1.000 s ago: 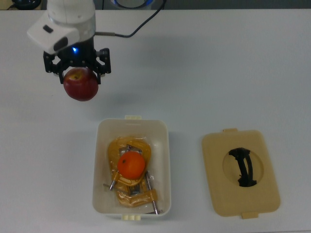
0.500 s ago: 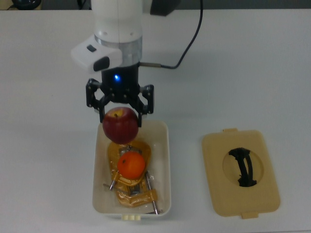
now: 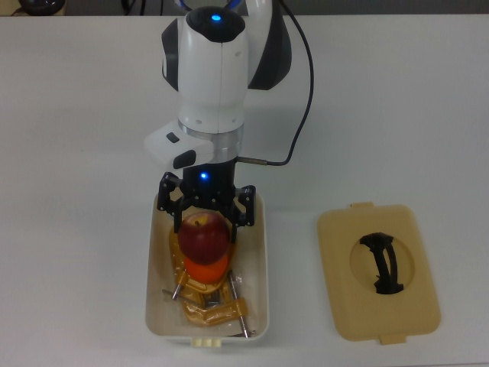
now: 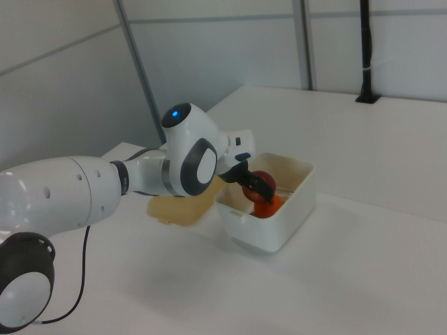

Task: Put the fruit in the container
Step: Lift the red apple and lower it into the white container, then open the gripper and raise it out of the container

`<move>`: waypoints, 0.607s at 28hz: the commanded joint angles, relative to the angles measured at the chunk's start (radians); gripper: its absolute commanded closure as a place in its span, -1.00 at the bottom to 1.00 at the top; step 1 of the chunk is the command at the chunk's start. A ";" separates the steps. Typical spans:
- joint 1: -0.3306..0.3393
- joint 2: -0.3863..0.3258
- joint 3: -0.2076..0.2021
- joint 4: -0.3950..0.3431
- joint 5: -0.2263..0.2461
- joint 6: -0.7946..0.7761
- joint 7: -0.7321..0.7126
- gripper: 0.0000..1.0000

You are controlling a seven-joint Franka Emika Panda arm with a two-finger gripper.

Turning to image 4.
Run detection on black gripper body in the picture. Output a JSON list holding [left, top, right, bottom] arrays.
[[217, 159, 251, 185]]

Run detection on red toy apple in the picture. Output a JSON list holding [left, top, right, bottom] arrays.
[[242, 170, 277, 204]]

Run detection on orange toy fruit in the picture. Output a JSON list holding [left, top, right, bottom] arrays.
[[253, 195, 284, 219]]

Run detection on white plastic container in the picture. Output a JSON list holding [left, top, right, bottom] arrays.
[[214, 151, 316, 253]]

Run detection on beige container lid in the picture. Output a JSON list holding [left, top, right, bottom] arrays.
[[145, 173, 225, 227]]

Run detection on grey partition post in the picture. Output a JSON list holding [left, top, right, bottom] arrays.
[[298, 0, 314, 91], [112, 0, 169, 146]]

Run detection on black camera pole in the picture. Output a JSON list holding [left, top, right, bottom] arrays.
[[355, 0, 381, 105]]

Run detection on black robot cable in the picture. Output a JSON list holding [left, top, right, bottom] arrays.
[[38, 224, 92, 325]]

